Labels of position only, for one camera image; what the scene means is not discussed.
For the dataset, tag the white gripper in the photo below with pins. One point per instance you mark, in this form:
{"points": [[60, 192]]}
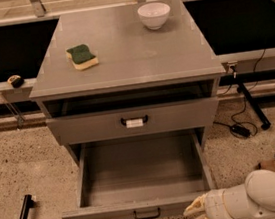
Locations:
{"points": [[213, 208]]}

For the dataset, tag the grey drawer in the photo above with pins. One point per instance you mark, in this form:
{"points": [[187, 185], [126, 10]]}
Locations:
{"points": [[145, 177], [133, 122]]}

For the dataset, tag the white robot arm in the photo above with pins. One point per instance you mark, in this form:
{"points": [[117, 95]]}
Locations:
{"points": [[254, 199]]}

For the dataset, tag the grey top drawer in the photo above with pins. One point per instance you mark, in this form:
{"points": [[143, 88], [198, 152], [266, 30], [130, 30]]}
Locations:
{"points": [[133, 122]]}

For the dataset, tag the grey drawer cabinet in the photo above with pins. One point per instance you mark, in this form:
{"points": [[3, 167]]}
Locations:
{"points": [[137, 68]]}

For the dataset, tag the black stand leg right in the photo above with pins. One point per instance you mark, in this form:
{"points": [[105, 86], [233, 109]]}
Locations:
{"points": [[232, 68]]}

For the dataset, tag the green yellow sponge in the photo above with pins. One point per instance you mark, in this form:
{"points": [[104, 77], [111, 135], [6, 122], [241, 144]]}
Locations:
{"points": [[81, 57]]}

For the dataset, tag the white ceramic bowl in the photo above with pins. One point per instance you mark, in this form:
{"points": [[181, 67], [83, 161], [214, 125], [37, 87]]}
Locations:
{"points": [[154, 15]]}

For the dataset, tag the small black yellow device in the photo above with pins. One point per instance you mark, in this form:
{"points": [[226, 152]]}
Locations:
{"points": [[15, 81]]}

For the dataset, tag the black power adapter with cable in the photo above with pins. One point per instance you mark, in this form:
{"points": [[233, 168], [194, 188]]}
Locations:
{"points": [[241, 129]]}

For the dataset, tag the metal bracket left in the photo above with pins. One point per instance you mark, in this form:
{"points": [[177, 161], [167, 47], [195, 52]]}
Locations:
{"points": [[14, 111]]}

